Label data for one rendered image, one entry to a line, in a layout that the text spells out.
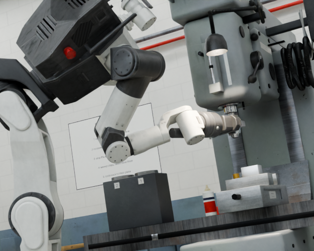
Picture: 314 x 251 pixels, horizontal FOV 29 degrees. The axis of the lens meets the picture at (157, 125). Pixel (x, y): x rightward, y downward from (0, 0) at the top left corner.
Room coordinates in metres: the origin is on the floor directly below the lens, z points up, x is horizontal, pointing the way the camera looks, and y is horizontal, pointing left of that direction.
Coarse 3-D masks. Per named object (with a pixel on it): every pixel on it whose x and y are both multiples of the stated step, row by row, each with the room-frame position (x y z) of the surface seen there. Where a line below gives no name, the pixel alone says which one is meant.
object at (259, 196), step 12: (276, 180) 2.08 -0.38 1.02; (216, 192) 1.93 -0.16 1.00; (228, 192) 1.91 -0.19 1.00; (240, 192) 1.89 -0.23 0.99; (252, 192) 1.88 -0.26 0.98; (264, 192) 1.90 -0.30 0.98; (276, 192) 2.06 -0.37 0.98; (228, 204) 1.91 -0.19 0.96; (240, 204) 1.90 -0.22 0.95; (252, 204) 1.88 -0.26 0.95; (264, 204) 1.88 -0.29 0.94; (276, 204) 2.01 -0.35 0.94
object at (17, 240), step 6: (0, 240) 7.52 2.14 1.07; (6, 240) 7.48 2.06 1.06; (12, 240) 7.43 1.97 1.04; (18, 240) 7.48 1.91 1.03; (6, 246) 7.48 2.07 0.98; (12, 246) 7.44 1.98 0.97; (18, 246) 7.47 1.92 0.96; (66, 246) 6.56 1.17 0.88; (72, 246) 6.66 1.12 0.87; (78, 246) 6.77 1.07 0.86; (174, 246) 6.71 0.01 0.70
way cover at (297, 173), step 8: (304, 160) 2.37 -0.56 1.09; (264, 168) 2.44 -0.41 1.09; (272, 168) 2.42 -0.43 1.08; (280, 168) 2.41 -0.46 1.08; (288, 168) 2.39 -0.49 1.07; (296, 168) 2.37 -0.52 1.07; (304, 168) 2.36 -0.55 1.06; (232, 176) 2.49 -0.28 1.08; (240, 176) 2.48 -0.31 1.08; (280, 176) 2.39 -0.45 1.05; (288, 176) 2.38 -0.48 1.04; (296, 176) 2.36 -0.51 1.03; (304, 176) 2.34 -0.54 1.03; (280, 184) 2.38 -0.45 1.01; (288, 184) 2.36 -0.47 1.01; (296, 184) 2.35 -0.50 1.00; (304, 184) 2.33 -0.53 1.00; (288, 192) 2.35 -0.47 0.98; (296, 192) 2.33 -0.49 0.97; (304, 192) 2.32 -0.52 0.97; (296, 200) 2.31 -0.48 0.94; (304, 200) 2.29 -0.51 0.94
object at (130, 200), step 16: (128, 176) 2.25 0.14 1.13; (144, 176) 2.19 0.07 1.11; (160, 176) 2.22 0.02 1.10; (112, 192) 2.24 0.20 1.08; (128, 192) 2.22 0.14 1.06; (144, 192) 2.20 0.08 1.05; (160, 192) 2.20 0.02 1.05; (112, 208) 2.25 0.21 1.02; (128, 208) 2.22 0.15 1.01; (144, 208) 2.20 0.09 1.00; (160, 208) 2.18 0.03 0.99; (112, 224) 2.25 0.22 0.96; (128, 224) 2.23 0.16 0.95; (144, 224) 2.20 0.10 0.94
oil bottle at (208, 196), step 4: (208, 188) 2.11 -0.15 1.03; (204, 192) 2.11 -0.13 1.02; (208, 192) 2.10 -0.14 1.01; (212, 192) 2.11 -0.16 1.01; (204, 196) 2.10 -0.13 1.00; (208, 196) 2.10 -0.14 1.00; (212, 196) 2.10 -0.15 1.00; (204, 200) 2.11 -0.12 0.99; (208, 200) 2.10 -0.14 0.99; (212, 200) 2.10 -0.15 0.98; (204, 204) 2.11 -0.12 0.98; (208, 204) 2.10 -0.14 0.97; (212, 204) 2.10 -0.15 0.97; (208, 208) 2.10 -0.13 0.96; (212, 208) 2.10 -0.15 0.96; (208, 212) 2.10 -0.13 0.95; (212, 212) 2.10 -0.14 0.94; (216, 212) 2.11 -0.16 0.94
